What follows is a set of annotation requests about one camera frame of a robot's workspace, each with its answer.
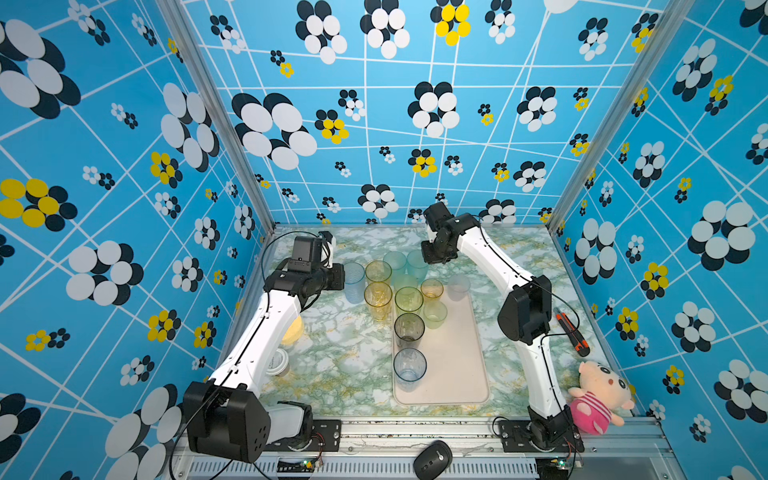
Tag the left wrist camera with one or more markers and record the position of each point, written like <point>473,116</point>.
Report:
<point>328,244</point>

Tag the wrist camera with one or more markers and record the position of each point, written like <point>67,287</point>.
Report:
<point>436,215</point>
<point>328,244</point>

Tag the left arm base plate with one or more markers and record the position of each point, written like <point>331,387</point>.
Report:
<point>325,436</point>

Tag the aluminium front frame rail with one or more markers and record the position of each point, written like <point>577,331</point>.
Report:
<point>385,448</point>

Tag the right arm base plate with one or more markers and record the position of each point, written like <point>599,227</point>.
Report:
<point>523,436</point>

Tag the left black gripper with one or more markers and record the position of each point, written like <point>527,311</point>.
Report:
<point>337,275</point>

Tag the light green cup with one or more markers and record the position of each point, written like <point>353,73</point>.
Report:
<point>434,314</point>

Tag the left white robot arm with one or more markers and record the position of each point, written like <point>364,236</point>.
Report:
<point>224,416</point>

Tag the blue-grey translucent cup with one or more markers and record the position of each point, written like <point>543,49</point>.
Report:
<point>354,282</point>

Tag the grey-blue clear cup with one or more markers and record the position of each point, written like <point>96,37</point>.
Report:
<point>409,366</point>

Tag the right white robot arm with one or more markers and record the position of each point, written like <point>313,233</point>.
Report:
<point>524,317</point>

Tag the amber cup back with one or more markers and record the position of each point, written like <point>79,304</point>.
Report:
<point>378,271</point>

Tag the black computer mouse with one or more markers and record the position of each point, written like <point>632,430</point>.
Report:
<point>433,461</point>

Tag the dark smoky cup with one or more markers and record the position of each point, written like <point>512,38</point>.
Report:
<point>409,329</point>

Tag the small amber cup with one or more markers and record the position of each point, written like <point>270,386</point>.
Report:
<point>432,289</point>

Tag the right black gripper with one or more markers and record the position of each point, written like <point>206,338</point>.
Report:
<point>425,246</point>

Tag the clear colourless cup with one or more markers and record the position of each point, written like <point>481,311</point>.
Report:
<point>457,287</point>

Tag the teal cup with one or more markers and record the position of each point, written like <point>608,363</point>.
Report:
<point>397,262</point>
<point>416,266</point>

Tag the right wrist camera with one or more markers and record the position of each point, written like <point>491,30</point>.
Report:
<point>436,215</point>

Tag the pink plush doll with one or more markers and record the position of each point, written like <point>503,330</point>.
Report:
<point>600,393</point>

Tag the amber cup front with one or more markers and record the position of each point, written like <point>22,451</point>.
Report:
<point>378,297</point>

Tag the red black utility knife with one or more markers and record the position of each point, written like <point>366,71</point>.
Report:
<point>576,338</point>

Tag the beige plastic tray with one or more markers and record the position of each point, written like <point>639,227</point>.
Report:
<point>456,372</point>

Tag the green translucent cup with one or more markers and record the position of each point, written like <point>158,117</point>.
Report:
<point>408,300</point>

